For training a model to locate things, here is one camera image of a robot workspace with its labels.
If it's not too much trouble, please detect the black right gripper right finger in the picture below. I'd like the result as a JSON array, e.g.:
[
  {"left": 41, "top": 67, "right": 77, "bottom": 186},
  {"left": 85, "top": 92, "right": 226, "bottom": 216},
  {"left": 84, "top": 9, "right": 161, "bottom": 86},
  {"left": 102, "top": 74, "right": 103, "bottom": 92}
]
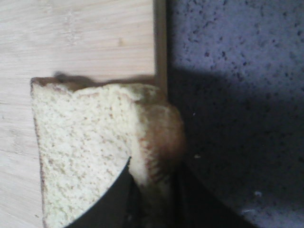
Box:
[{"left": 174, "top": 162, "right": 254, "bottom": 228}]

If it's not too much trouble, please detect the bread slice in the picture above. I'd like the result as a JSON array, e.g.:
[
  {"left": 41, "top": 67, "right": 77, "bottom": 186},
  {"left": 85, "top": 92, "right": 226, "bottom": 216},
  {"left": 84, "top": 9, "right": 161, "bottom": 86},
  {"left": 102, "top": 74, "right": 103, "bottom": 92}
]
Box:
[{"left": 30, "top": 77, "right": 186, "bottom": 228}]

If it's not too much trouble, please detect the wooden cutting board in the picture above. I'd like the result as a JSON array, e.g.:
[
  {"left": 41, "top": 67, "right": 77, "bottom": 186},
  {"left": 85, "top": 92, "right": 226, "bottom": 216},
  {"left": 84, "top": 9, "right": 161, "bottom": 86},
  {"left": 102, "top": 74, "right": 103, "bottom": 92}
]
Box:
[{"left": 0, "top": 0, "right": 167, "bottom": 228}]

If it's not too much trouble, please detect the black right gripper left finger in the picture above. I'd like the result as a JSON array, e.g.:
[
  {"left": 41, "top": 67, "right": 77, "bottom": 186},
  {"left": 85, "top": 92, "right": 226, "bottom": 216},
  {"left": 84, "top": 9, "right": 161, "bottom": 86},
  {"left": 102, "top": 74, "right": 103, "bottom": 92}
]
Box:
[{"left": 67, "top": 160, "right": 141, "bottom": 228}]

